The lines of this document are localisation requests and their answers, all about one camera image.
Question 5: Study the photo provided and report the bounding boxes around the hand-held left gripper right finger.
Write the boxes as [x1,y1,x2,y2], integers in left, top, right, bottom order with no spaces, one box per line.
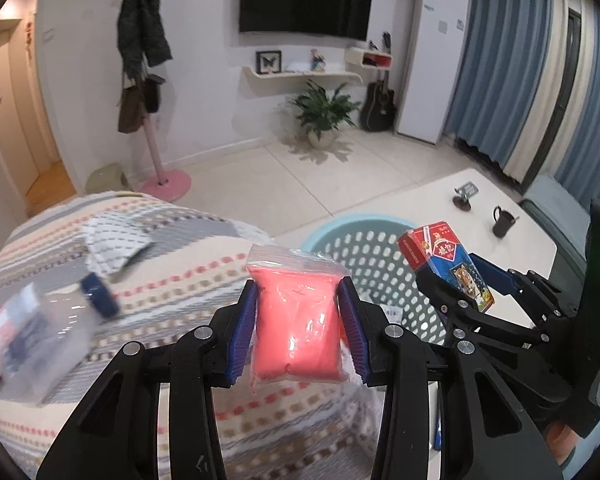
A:
[336,276,566,480]

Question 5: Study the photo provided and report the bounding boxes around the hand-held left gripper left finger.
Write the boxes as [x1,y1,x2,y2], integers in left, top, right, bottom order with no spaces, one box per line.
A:
[36,279,259,480]

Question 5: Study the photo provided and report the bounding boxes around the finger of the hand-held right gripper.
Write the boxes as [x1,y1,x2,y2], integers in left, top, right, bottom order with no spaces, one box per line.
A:
[415,270,533,356]
[468,253,578,333]

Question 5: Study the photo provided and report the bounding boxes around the red and blue card box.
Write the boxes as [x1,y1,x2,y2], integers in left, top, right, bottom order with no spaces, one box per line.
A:
[397,221,496,313]

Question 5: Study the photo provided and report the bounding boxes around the pink plastic packet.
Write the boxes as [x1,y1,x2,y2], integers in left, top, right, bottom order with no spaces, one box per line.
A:
[245,244,353,393]

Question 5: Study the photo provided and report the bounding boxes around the teal plastic laundry basket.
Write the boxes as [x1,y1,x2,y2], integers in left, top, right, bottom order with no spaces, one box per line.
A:
[300,214,453,348]

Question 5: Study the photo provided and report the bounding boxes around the dark mug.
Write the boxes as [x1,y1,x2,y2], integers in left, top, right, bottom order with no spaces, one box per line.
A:
[491,205,521,238]

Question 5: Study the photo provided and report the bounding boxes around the small metal holder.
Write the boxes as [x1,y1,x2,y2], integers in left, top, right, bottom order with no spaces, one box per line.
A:
[452,182,481,211]

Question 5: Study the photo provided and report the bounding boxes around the grey chair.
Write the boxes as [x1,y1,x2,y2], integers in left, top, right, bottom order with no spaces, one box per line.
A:
[520,175,593,261]

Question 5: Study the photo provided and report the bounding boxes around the clear plastic bottle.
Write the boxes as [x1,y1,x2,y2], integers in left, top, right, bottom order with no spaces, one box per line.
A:
[0,274,122,406]

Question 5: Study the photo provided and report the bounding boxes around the black acoustic guitar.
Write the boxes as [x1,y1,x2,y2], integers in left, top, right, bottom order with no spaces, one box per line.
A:
[361,70,397,132]

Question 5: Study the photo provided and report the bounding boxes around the pale green stool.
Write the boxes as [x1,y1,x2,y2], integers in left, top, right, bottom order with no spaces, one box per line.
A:
[85,162,133,195]

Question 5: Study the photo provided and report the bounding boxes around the pink coat rack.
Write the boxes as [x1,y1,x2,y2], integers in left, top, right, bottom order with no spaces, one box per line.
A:
[117,0,192,206]

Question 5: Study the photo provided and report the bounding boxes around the blue and beige curtain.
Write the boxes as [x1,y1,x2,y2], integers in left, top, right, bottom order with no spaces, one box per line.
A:
[442,0,600,221]

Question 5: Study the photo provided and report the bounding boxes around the white refrigerator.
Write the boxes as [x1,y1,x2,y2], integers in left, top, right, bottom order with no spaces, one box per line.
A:
[396,0,472,143]

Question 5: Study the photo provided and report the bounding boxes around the green potted floor plant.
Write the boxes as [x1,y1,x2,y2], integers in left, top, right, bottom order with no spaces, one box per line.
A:
[290,80,363,150]

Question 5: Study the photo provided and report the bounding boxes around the brown hanging bag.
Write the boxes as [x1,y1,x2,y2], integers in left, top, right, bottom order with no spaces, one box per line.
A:
[118,85,147,135]

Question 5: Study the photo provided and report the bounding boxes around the dark hanging bag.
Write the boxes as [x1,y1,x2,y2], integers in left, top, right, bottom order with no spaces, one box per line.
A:
[144,74,167,113]

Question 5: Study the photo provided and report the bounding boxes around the framed butterfly picture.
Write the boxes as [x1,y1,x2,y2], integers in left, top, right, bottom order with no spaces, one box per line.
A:
[255,50,283,75]

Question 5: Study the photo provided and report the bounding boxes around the black jacket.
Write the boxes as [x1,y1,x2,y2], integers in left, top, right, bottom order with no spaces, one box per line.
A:
[117,0,173,78]

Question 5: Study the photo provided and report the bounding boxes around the low white wall shelf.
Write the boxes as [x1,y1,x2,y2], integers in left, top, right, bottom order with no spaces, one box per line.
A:
[242,46,396,83]

